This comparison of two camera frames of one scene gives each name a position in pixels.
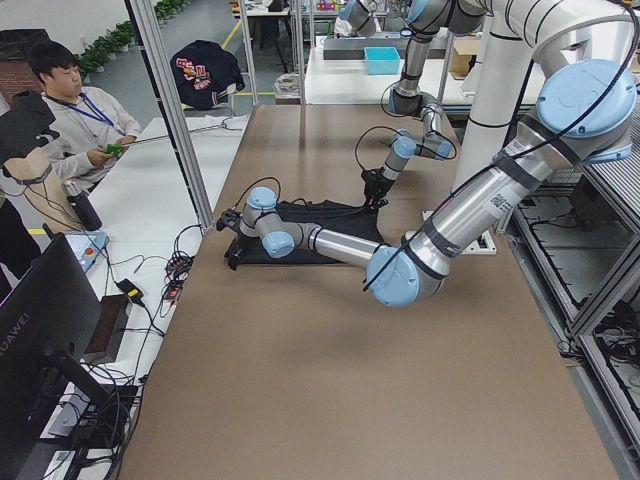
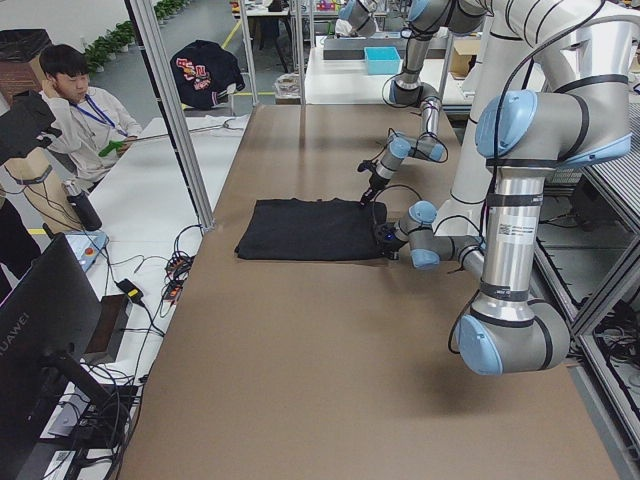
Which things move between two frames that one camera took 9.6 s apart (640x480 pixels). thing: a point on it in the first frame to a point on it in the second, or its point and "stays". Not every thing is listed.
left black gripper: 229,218 to 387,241
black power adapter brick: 131,289 stays
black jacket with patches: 203,72 stays
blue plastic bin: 382,60 stays
